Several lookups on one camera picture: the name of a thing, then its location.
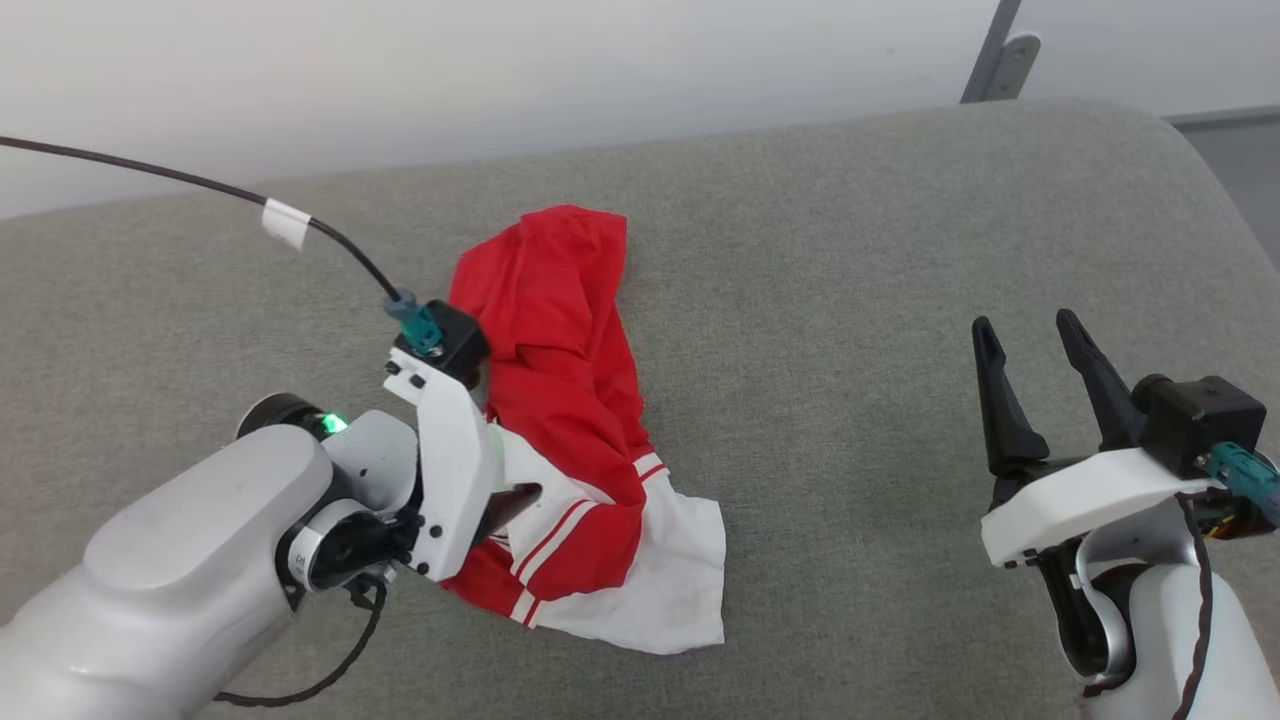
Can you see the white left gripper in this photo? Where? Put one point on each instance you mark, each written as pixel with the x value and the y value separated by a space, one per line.
pixel 455 470

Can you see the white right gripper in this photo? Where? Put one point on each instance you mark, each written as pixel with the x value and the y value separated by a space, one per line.
pixel 1080 500

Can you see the red and white shirt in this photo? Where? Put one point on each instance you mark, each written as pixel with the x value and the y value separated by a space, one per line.
pixel 570 420

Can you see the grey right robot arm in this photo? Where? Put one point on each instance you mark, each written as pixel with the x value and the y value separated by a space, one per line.
pixel 1160 620

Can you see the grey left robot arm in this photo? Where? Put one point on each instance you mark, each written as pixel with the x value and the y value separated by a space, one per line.
pixel 170 580

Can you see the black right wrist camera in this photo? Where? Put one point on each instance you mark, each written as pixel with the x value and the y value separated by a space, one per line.
pixel 1200 415

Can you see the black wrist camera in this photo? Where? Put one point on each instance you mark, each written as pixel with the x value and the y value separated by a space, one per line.
pixel 1200 415
pixel 462 345

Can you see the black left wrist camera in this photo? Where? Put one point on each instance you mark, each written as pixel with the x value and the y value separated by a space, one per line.
pixel 462 345

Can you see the grey metal bracket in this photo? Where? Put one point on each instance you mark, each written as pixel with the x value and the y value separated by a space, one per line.
pixel 1012 68

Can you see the grey metal post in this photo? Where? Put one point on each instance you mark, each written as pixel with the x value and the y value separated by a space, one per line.
pixel 990 50

